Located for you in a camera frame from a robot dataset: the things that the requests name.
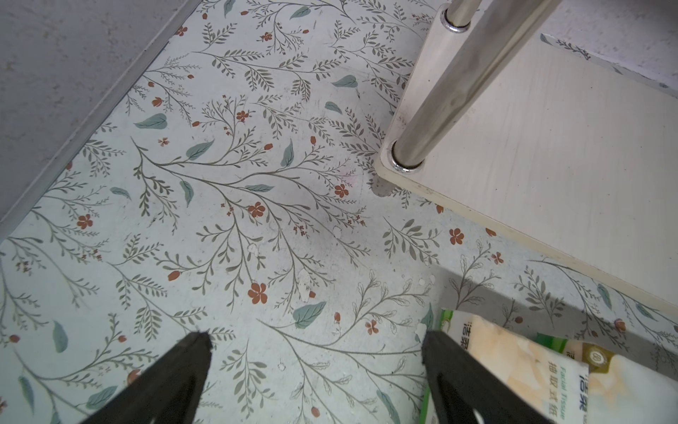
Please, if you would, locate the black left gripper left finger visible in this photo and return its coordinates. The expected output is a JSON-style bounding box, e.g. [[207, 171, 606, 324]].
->
[[85, 332, 213, 424]]

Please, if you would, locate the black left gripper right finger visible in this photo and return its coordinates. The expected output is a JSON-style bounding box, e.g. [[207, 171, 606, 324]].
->
[[422, 330, 548, 423]]

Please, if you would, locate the white tissue pack left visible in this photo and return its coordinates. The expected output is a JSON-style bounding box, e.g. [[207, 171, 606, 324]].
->
[[420, 310, 589, 423]]

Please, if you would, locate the white tissue pack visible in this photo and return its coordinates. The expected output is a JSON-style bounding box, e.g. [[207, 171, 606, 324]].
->
[[536, 334, 677, 423], [420, 310, 589, 423]]

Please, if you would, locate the white tissue pack middle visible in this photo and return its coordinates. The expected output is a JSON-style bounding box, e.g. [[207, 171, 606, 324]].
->
[[536, 334, 677, 423]]

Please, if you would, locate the white two-tier metal-legged shelf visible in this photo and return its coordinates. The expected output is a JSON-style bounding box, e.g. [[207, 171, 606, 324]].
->
[[374, 11, 677, 314]]

